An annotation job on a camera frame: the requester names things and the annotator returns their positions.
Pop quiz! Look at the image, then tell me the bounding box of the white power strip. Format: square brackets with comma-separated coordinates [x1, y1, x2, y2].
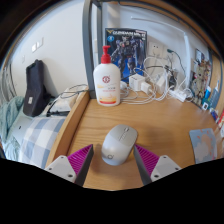
[168, 89, 188, 103]

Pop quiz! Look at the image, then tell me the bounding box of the light blue printed mouse pad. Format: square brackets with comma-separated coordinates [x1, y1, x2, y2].
[188, 127, 218, 164]

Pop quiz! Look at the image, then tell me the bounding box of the beige robot figure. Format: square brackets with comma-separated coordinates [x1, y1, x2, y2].
[189, 61, 212, 106]

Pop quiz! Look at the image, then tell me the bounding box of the teal blanket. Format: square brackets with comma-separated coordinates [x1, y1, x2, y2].
[0, 95, 26, 161]

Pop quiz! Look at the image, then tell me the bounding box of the white wall light switch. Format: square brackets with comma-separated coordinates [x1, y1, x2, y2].
[31, 37, 44, 53]

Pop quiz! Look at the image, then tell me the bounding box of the white wall socket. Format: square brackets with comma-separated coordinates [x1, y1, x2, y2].
[148, 41, 164, 58]

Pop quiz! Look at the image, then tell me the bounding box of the small white charger block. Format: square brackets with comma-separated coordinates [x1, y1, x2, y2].
[140, 81, 153, 96]

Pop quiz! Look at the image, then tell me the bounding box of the grey computer mouse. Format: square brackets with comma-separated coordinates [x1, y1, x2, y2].
[100, 124, 139, 167]

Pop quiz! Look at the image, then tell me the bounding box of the blue white plaid pillow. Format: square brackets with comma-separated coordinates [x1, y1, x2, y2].
[18, 116, 66, 169]

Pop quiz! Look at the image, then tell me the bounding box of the blue robot model kit box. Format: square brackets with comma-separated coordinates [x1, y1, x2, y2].
[104, 27, 148, 84]

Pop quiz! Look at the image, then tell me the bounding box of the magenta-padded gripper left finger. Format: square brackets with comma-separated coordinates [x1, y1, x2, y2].
[44, 143, 95, 187]

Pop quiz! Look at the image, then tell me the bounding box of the large white charger block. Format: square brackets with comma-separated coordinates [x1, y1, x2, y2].
[129, 73, 145, 92]

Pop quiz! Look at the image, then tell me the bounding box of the white flat pouch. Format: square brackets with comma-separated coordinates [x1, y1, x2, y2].
[48, 87, 88, 116]

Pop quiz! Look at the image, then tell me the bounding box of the black backpack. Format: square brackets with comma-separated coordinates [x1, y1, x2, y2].
[22, 59, 51, 118]

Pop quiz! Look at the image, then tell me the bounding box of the white red-capped pump bottle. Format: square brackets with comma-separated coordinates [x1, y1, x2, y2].
[92, 45, 122, 107]

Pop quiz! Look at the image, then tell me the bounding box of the white desk lamp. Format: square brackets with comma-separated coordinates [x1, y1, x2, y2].
[130, 15, 193, 91]

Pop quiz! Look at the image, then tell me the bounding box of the black cable loop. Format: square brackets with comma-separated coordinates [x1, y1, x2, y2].
[58, 83, 89, 100]

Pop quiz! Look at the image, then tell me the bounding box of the grey metal frame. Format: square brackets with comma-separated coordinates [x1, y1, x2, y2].
[82, 0, 104, 99]

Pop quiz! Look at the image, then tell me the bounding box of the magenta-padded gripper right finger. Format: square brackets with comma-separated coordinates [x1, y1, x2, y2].
[133, 143, 183, 186]

